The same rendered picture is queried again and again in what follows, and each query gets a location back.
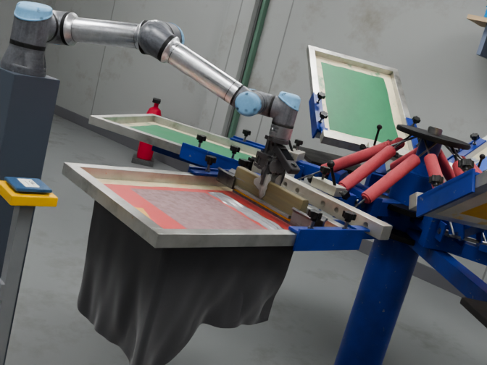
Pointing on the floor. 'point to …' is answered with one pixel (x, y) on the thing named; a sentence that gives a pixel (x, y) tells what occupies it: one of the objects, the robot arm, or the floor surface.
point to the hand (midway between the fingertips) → (267, 195)
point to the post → (16, 250)
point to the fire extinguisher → (144, 156)
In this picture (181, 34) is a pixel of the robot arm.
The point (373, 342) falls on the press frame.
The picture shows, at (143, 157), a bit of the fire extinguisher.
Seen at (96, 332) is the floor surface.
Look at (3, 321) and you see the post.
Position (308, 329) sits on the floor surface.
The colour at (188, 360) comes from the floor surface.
